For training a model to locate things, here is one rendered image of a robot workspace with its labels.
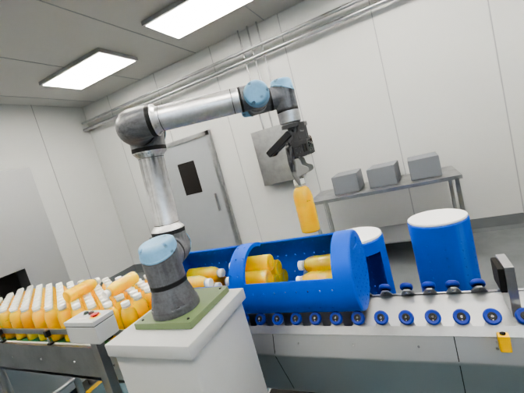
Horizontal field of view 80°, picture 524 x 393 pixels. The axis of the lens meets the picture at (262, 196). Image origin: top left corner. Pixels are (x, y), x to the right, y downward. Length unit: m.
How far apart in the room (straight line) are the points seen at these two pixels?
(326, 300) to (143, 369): 0.60
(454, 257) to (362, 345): 0.78
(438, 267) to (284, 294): 0.91
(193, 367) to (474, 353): 0.79
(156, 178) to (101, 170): 5.87
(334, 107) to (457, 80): 1.44
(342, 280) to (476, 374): 0.45
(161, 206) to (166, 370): 0.50
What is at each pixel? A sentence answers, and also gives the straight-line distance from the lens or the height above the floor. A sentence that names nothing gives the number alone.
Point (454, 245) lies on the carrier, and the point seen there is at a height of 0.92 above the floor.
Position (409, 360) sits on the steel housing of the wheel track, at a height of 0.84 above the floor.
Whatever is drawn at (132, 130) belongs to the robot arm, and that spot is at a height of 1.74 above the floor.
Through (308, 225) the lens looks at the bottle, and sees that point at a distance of 1.13.
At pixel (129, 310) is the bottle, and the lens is 1.63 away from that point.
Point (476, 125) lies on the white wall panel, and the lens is 4.55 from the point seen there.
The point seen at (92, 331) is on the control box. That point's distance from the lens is 1.57.
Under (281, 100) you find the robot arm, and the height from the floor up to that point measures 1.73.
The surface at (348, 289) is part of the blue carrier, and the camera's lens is 1.08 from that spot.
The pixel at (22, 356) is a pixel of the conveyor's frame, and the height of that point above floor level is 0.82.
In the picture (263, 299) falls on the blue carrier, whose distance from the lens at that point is 1.21.
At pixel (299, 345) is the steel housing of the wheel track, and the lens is 1.27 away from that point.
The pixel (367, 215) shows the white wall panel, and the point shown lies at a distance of 4.66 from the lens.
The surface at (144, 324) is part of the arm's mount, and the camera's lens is 1.10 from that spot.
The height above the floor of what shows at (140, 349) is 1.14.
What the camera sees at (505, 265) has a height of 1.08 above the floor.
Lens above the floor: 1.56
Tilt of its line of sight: 7 degrees down
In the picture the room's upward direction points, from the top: 15 degrees counter-clockwise
